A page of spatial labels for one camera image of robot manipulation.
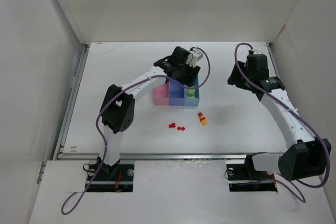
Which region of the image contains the yellow-green lego block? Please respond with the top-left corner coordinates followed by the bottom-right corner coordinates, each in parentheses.
top-left (187, 89), bottom-right (196, 97)

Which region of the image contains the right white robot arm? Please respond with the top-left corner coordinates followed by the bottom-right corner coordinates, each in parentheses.
top-left (227, 50), bottom-right (331, 181)

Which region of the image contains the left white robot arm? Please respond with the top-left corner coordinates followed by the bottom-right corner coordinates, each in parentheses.
top-left (96, 46), bottom-right (208, 177)

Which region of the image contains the dark blue container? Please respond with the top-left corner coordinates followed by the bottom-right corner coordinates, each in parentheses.
top-left (169, 81), bottom-right (184, 106)

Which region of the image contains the light blue container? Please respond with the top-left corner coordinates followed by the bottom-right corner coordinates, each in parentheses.
top-left (184, 89), bottom-right (200, 107)

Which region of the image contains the pink container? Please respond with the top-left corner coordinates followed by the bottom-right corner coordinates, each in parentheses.
top-left (153, 82), bottom-right (170, 106)

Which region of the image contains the red yellow orange lego stack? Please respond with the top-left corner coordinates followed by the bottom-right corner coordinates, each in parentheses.
top-left (198, 112), bottom-right (207, 125)

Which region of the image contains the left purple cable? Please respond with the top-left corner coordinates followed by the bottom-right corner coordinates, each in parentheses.
top-left (60, 47), bottom-right (210, 216)

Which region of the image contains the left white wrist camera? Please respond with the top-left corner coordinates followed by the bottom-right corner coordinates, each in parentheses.
top-left (186, 47), bottom-right (204, 68)

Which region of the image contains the metal front rail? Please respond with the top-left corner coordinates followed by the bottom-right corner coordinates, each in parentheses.
top-left (54, 153), bottom-right (248, 160)

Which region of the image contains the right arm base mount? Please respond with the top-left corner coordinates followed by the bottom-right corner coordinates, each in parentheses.
top-left (224, 153), bottom-right (278, 193)

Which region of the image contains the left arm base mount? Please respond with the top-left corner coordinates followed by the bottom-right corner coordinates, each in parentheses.
top-left (87, 161), bottom-right (134, 193)

